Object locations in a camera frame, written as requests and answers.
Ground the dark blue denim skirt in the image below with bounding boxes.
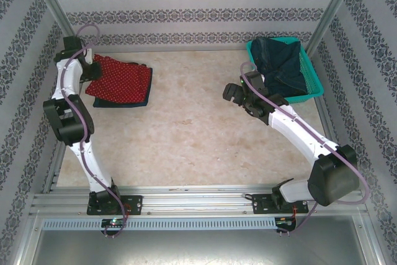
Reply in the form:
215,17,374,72
92,66,153,108
250,37,311,97

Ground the aluminium table side rail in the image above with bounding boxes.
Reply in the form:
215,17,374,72
42,55,89,194
305,55,354,191

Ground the aluminium frame post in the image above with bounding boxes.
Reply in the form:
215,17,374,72
305,0,362,58
26,0,89,61

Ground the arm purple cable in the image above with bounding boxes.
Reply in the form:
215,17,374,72
241,61,370,236
60,24,131,238

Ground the grey metal sheet panel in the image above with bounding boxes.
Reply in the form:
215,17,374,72
12,213,385,265

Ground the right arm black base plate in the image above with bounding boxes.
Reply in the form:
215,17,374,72
252,192,310,215

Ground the aluminium mounting rail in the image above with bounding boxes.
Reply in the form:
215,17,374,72
29,186,368,216

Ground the red polka dot skirt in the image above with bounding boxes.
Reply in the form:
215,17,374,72
85,54,153,104

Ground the slotted grey cable duct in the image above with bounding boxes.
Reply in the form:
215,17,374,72
42,217,277,231

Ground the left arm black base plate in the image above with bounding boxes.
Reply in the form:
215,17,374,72
86,195,143,216

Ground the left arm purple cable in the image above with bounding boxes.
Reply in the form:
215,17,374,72
60,24,131,238

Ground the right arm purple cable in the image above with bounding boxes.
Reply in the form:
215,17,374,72
241,61,370,236

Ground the teal plastic basket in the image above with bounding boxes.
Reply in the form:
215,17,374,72
246,37,324,104

